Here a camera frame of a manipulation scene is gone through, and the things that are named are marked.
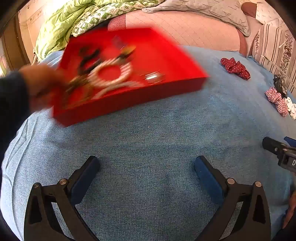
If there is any striped pillow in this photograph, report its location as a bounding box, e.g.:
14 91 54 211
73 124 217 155
251 19 296 77

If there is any red polka dot scrunchie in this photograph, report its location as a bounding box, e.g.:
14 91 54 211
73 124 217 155
220 57 251 80

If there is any white patterned pillow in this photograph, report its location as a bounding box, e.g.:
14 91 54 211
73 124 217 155
255 0 285 25

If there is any another person's forearm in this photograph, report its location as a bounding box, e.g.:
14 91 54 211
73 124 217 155
0 71 31 149

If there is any white dotted scrunchie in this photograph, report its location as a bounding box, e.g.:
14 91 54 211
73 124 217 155
283 97 296 120

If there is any pearl bracelet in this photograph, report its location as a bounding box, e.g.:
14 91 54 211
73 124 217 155
89 58 134 93

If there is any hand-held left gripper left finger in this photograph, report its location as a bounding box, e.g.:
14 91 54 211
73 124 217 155
24 156 100 241

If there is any grey pillow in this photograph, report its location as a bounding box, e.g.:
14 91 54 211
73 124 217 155
142 0 251 37

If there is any pink bed sheet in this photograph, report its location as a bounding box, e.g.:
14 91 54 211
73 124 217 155
107 10 262 57

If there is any wooden cabinet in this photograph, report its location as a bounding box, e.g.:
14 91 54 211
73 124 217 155
0 16 33 77

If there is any red checked scrunchie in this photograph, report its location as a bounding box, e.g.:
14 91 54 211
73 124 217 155
265 87 288 116

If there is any brown pink pillow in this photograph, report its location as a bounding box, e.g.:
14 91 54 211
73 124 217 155
241 2 257 18

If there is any blue blanket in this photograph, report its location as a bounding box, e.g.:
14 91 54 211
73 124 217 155
1 45 296 241

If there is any person's right hand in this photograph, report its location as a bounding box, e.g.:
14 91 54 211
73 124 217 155
282 192 296 230

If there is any green patterned quilt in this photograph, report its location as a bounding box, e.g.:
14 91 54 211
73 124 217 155
35 0 162 62

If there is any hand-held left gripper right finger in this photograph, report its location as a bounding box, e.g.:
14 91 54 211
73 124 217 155
194 156 271 241

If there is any red tray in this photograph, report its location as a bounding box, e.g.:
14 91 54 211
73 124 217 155
51 27 210 127

